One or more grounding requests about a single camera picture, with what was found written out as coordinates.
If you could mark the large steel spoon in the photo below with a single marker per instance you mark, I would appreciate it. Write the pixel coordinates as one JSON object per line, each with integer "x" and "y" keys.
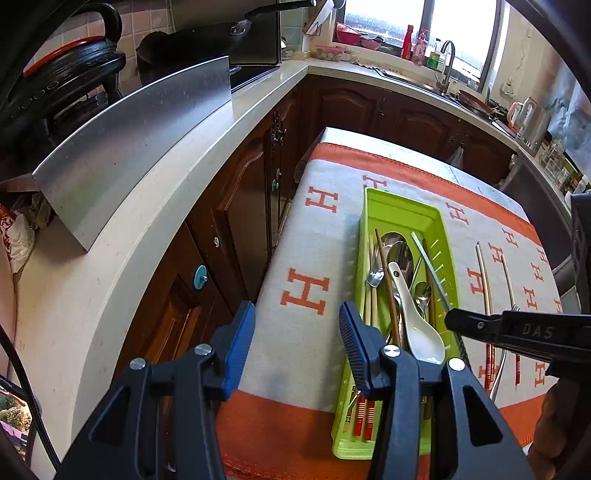
{"x": 395, "y": 246}

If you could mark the steel spoon with logo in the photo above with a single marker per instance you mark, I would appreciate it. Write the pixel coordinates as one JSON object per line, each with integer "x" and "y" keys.
{"x": 407, "y": 267}

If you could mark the small steel spoon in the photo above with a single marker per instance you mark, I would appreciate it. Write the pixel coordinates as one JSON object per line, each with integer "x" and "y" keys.
{"x": 376, "y": 272}
{"x": 422, "y": 297}

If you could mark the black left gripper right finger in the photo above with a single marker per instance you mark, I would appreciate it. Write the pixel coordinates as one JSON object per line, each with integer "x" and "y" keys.
{"x": 470, "y": 439}

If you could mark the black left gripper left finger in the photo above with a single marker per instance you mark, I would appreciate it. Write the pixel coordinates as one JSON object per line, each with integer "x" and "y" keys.
{"x": 121, "y": 438}

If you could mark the black wok pan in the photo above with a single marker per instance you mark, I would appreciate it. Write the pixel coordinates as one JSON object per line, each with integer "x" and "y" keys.
{"x": 160, "y": 54}

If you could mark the white ceramic soup spoon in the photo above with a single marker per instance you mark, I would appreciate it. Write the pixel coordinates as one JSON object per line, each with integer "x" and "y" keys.
{"x": 424, "y": 341}

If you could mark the light wooden chopstick red end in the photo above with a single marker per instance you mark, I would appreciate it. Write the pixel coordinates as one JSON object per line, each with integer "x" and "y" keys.
{"x": 365, "y": 409}

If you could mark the lime green plastic utensil tray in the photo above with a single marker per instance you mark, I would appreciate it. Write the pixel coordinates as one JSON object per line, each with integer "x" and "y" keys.
{"x": 386, "y": 212}

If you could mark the light bamboo chopstick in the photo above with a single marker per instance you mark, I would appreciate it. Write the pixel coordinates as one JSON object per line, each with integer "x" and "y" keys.
{"x": 490, "y": 360}
{"x": 514, "y": 307}

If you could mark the person's right hand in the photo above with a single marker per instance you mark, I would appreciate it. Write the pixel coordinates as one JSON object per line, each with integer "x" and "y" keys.
{"x": 561, "y": 444}

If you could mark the white electric kettle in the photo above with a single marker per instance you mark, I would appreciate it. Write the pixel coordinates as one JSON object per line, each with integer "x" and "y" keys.
{"x": 530, "y": 121}

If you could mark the steel metal chopstick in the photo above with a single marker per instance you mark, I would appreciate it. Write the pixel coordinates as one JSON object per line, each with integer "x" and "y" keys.
{"x": 442, "y": 294}

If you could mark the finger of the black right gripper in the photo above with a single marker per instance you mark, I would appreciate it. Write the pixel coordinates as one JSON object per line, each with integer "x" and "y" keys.
{"x": 476, "y": 326}

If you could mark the chrome kitchen faucet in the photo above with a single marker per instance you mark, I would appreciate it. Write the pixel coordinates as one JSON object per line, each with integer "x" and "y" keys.
{"x": 448, "y": 56}

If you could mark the dark wooden kitchen cabinets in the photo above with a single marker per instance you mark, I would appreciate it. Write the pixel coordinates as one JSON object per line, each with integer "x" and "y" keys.
{"x": 346, "y": 188}

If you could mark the steel splash guard panel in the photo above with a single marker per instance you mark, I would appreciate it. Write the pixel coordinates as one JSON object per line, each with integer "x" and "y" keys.
{"x": 90, "y": 173}

